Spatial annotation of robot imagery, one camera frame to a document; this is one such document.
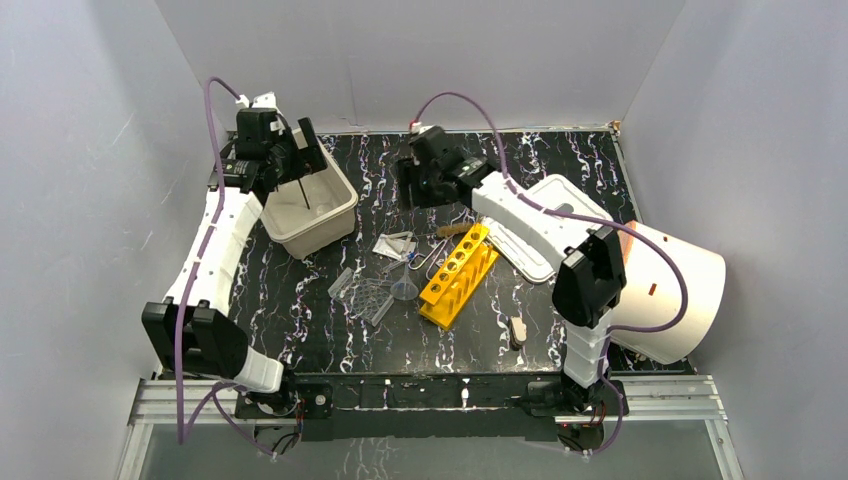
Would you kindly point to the yellow test tube rack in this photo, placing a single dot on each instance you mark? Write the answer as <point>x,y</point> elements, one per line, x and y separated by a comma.
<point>453,285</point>

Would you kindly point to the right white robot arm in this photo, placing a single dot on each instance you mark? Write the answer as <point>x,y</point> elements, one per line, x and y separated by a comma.
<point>583,251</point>

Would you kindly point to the black wire ring stand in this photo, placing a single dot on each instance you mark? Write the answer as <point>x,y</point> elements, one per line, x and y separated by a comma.
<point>303,193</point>

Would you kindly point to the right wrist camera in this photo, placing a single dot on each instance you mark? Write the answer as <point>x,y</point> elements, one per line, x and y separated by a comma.
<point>417,128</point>

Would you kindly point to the white centrifuge with orange lid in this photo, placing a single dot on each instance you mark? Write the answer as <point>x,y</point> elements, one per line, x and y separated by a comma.
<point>652,295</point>

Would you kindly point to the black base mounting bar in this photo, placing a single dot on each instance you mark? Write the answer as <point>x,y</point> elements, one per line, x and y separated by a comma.
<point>343,406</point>

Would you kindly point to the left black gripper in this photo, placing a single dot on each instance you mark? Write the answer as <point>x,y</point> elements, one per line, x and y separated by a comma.
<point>291,154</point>

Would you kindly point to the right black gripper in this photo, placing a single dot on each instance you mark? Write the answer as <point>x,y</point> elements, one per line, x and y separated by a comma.
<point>408,171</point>

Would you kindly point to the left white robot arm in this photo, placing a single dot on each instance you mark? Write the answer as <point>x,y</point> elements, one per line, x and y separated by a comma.
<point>190,329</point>

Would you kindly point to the small beige stopper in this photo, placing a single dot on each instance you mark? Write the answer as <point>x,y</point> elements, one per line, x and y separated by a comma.
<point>518,333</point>

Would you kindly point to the clear plastic funnel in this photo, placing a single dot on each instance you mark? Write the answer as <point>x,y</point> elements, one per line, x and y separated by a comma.
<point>404,289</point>

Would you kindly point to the beige plastic bin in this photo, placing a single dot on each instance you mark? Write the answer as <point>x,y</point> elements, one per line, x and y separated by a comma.
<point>307,215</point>

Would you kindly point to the aluminium frame rail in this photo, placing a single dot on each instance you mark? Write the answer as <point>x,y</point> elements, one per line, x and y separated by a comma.
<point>650,398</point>

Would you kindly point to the white bin lid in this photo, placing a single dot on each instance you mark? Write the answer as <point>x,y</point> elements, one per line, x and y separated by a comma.
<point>533,242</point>

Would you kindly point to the clear well plate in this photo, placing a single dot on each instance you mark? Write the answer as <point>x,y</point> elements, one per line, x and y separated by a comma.
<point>365,299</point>

